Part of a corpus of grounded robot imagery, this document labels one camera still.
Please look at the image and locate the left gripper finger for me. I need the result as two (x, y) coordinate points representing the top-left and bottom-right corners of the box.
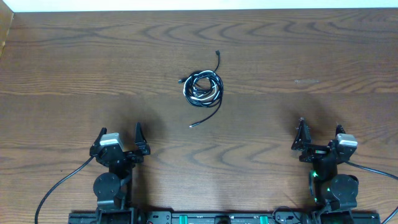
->
(93, 128), (107, 146)
(134, 123), (150, 155)

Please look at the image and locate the white cable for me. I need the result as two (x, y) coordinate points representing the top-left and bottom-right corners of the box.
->
(183, 70), (220, 102)

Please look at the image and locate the black thick cable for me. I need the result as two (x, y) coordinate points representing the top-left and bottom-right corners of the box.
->
(178, 50), (224, 129)

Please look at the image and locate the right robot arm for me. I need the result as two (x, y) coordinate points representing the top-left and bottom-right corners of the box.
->
(291, 118), (359, 213)

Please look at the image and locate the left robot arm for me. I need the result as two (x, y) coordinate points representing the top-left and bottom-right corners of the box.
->
(90, 123), (150, 212)

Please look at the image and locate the left camera cable black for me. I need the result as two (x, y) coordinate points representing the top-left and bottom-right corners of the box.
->
(34, 156), (94, 224)

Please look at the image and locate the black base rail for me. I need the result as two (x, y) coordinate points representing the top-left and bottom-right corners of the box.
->
(67, 210), (382, 224)

